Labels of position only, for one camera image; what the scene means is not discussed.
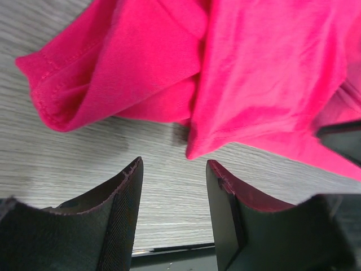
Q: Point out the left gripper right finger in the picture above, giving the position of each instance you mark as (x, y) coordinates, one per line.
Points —
(255, 231)

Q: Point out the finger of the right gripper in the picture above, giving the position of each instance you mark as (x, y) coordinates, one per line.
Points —
(343, 138)

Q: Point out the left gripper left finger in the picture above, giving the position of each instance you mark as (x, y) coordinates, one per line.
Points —
(93, 231)

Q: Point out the pink-red t shirt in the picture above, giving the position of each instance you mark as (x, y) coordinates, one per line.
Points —
(267, 74)

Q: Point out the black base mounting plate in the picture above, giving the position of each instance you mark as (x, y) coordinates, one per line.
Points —
(187, 258)

